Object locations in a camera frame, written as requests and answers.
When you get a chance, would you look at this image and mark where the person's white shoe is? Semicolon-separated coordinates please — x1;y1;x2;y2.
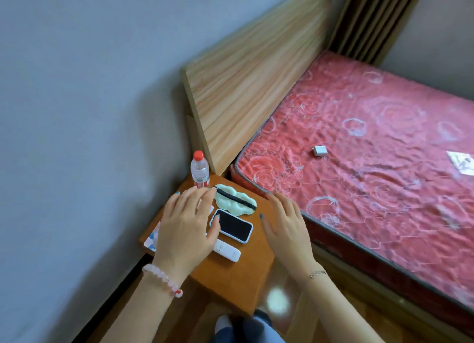
214;315;234;335

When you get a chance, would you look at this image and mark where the person's right hand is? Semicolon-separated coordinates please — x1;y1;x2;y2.
259;192;323;282

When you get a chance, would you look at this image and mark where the clear water bottle red cap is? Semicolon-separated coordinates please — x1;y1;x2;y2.
190;150;210;189

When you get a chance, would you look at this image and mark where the wooden bed frame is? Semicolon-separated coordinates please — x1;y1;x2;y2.
310;243;474;343

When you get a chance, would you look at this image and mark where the smartphone in white case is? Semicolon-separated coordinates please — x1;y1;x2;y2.
209;208;254;244

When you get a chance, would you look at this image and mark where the person's left forearm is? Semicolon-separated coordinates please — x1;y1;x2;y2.
99;270;186;343

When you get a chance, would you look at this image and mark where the person's blue jeans leg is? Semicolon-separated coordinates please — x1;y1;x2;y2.
210;309;286;343

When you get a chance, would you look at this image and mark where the orange wooden nightstand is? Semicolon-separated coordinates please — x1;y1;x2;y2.
139;174;277;316

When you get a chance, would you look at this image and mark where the person's left hand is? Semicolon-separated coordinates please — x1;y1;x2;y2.
153;186;221;280

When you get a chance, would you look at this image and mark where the mint green sleep mask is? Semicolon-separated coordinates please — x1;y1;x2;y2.
214;184;257;217

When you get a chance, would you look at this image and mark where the light wooden headboard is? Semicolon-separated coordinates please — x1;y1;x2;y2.
180;0;336;177

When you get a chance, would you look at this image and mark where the blue and white tissue packet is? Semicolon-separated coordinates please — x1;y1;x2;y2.
143;205;215;253

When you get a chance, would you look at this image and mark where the pink bead bracelet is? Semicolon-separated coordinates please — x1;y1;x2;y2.
142;263;184;298

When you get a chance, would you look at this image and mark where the white remote control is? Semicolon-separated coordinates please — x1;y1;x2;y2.
212;238;241;263

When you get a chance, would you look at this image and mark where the person's right forearm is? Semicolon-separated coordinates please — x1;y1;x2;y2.
296;269;386;343

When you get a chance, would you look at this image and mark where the brown ribbed wooden panel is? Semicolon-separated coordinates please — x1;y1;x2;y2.
327;0;435;66

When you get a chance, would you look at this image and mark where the red floral mattress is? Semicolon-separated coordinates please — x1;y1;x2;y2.
230;50;474;315

